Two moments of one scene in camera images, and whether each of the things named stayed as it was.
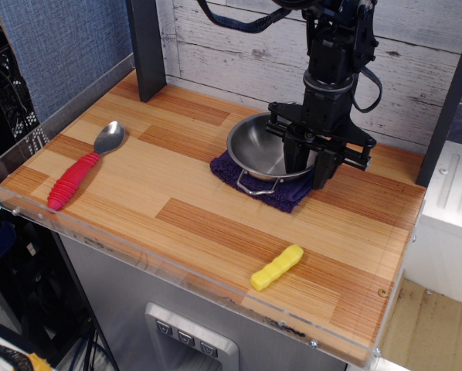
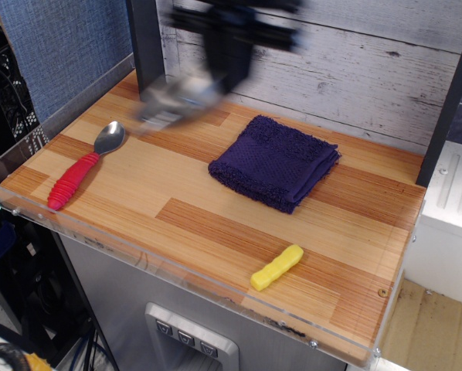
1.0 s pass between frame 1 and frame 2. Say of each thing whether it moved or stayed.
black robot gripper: moved
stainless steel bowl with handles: moved
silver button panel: stayed
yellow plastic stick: stayed
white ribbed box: stayed
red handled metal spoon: stayed
